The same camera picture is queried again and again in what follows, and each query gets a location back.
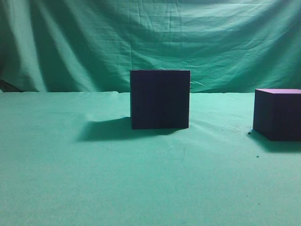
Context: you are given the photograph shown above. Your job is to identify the dark purple groove box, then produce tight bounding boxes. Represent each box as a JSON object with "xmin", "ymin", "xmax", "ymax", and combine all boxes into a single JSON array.
[{"xmin": 130, "ymin": 70, "xmax": 190, "ymax": 129}]

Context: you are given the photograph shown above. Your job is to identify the green backdrop cloth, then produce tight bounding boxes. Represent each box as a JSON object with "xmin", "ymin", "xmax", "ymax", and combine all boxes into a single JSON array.
[{"xmin": 0, "ymin": 0, "xmax": 301, "ymax": 93}]

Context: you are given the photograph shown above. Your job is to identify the green table cloth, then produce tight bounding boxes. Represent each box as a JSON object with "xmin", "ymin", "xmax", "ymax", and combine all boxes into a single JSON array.
[{"xmin": 0, "ymin": 92, "xmax": 301, "ymax": 226}]

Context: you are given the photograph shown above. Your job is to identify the purple cube block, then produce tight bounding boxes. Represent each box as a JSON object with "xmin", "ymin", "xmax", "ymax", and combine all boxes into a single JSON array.
[{"xmin": 253, "ymin": 89, "xmax": 301, "ymax": 141}]

